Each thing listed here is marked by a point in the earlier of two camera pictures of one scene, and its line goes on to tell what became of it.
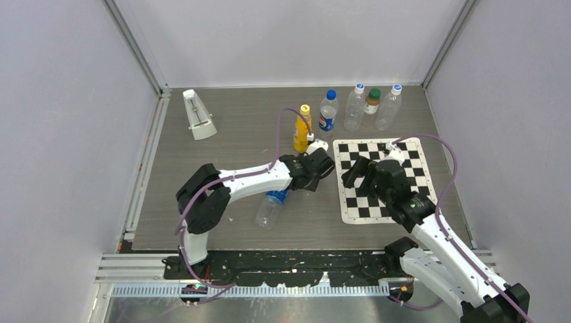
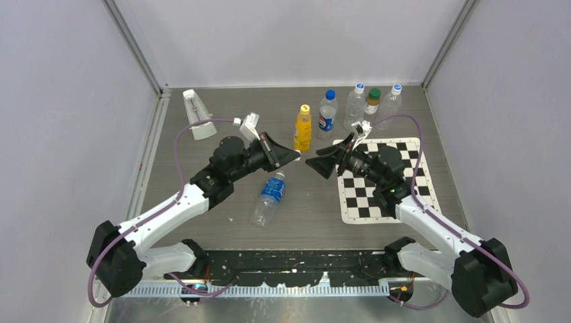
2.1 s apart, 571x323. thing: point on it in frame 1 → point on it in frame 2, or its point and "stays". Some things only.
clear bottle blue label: (270, 208) stays
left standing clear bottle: (355, 109) stays
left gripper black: (312, 186) → (275, 154)
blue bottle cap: (331, 95) stays
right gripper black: (360, 167) → (326, 165)
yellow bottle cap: (305, 109) stays
